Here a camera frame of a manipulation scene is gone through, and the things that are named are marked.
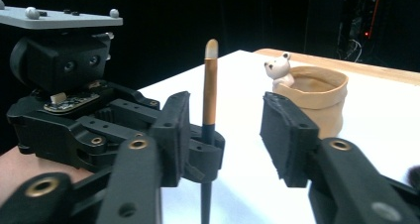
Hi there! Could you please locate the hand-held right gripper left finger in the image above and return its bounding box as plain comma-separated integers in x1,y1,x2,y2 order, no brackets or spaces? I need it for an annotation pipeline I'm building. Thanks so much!
149,90,193,188

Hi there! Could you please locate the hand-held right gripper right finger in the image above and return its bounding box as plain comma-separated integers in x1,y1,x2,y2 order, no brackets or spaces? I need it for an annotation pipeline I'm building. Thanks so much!
260,91,321,188

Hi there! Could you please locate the thin gold black makeup brush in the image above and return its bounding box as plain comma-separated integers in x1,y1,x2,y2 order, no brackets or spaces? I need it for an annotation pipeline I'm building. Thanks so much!
199,39,220,224

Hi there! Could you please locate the tan bear pen holder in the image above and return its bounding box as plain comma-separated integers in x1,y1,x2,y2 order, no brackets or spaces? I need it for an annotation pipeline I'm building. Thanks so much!
263,52,350,141

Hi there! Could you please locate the large white board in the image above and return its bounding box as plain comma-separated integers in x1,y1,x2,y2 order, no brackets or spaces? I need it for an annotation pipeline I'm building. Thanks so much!
138,49,420,224

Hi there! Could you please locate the dark equipment with red light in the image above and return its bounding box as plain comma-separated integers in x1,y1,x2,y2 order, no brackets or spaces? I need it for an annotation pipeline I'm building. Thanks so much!
336,0,420,73

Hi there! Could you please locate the white cable bundle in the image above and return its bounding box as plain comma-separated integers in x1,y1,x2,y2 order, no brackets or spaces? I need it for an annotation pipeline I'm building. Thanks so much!
343,39,364,62

